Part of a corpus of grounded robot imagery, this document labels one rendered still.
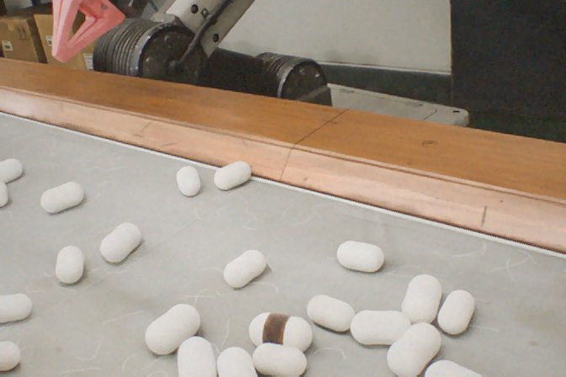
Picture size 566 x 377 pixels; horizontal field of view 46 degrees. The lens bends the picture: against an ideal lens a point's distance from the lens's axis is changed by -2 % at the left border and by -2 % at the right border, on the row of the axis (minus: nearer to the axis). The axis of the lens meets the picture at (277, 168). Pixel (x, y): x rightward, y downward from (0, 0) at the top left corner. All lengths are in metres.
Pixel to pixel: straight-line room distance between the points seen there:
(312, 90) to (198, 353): 0.87
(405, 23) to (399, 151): 2.11
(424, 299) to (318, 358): 0.07
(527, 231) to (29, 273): 0.37
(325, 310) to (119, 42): 0.67
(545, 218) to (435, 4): 2.13
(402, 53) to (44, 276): 2.27
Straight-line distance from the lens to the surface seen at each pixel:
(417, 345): 0.37
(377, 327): 0.39
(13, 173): 0.71
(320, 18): 2.83
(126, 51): 0.98
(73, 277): 0.51
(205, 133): 0.65
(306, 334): 0.39
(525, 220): 0.49
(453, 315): 0.40
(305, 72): 1.19
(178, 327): 0.41
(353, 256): 0.45
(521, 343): 0.40
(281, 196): 0.56
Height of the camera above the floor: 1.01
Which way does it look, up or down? 26 degrees down
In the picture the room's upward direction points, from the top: 9 degrees counter-clockwise
